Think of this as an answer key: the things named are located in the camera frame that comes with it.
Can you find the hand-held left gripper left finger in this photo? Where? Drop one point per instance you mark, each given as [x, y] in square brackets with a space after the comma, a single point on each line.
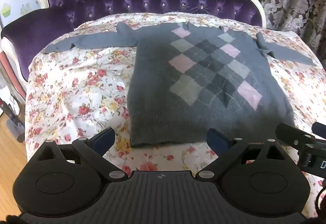
[104, 138]

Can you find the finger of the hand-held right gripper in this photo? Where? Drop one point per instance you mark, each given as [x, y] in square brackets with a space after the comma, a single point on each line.
[290, 134]
[320, 129]

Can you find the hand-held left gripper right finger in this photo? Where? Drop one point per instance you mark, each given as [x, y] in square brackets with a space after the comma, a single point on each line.
[216, 140]

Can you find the floral blanket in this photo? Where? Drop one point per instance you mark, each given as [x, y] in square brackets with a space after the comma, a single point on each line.
[76, 86]

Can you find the grey argyle sweater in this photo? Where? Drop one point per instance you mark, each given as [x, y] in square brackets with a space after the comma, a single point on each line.
[152, 86]

